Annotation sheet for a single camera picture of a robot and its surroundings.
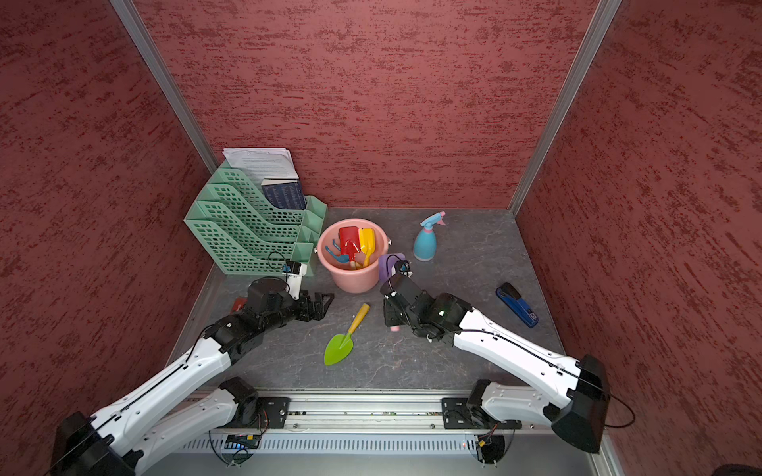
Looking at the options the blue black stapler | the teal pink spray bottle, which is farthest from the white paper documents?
the blue black stapler

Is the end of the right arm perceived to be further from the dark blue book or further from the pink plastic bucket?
the dark blue book

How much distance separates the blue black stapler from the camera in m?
0.91

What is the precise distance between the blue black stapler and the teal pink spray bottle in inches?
10.4

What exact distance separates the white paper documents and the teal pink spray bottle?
1.69 feet

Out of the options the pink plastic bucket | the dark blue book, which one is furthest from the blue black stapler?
the dark blue book

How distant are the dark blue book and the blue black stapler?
0.81 meters

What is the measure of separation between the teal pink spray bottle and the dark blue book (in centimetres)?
49

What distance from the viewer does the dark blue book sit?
3.50ft

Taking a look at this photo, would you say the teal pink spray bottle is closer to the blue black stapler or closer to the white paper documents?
the blue black stapler

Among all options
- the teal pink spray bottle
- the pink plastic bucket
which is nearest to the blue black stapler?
the teal pink spray bottle

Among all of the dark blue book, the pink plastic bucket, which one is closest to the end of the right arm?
the pink plastic bucket

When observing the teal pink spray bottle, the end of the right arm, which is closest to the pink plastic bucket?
the teal pink spray bottle

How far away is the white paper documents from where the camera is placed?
1.00 m

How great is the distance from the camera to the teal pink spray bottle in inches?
37.9
